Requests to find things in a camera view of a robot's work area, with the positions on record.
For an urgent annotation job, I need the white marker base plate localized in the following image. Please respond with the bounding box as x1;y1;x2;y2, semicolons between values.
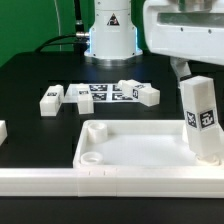
64;83;136;103

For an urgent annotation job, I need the white thin cable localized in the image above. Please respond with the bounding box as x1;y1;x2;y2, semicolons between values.
53;0;63;52

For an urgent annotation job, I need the white block left edge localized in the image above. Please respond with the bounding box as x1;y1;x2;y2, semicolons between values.
0;120;7;146

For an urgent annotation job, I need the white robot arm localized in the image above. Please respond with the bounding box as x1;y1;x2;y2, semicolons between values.
85;0;224;79

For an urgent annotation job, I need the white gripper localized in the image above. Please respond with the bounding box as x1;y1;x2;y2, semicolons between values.
143;0;224;81

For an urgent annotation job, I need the white desk top tray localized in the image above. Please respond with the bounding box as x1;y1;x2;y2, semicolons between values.
73;120;224;168

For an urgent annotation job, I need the black cable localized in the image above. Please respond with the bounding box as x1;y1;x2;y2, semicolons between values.
33;0;91;54

